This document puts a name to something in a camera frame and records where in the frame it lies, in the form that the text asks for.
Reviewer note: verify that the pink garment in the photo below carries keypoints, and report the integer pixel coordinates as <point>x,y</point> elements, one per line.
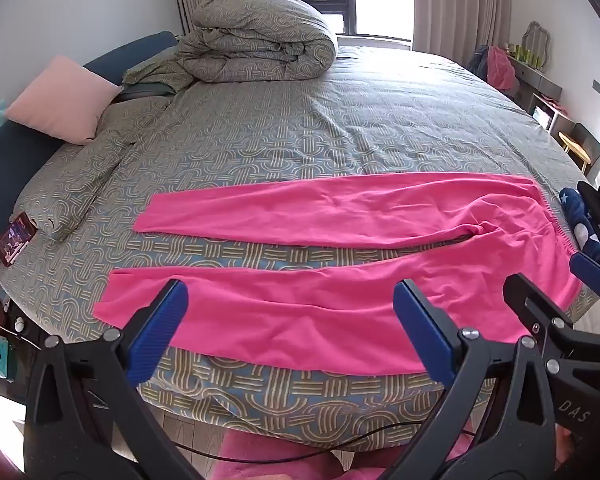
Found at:
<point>500,67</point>

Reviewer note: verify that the folded patterned duvet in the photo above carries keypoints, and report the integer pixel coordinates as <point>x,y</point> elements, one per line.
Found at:
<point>260,35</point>

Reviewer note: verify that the patterned pillow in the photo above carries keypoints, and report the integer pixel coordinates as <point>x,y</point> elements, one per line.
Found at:
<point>80,180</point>

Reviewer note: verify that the grey dressing table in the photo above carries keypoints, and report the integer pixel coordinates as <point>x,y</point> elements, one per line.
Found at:
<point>537,82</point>

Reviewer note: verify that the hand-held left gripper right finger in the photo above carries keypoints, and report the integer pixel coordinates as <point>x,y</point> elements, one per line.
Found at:
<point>425,332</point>

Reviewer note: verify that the wavy-framed mirror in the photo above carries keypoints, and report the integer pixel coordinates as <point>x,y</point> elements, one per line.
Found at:
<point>537,42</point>

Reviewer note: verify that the pink pillow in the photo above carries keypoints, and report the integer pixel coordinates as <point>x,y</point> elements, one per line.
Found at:
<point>62,102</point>

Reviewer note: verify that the blue headboard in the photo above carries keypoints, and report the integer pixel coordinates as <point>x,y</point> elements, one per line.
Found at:
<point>10,160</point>

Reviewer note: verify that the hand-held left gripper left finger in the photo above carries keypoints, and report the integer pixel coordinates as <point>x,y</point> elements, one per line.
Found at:
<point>162,330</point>

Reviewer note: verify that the teal box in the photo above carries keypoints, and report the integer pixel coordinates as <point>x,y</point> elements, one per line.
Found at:
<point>1,357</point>

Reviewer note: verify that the person's pink clothing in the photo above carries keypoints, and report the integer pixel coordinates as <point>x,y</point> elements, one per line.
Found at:
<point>280,460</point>

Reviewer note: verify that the chair with wooden seat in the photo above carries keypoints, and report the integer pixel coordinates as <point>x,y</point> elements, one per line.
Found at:
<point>582,145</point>

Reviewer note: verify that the navy star-patterned cloth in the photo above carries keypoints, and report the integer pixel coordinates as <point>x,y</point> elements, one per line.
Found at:
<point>582,230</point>

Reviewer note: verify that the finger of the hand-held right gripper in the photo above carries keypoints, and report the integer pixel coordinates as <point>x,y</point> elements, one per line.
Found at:
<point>591,269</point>
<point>530,302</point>

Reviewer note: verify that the pink pants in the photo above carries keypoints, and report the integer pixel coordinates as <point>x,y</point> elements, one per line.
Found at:
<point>330,280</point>

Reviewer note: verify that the smartphone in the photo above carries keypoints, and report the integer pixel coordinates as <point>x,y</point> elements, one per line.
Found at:
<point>14,240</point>

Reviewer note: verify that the bed with patterned sheet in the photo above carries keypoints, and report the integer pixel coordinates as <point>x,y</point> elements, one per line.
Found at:
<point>330,125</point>

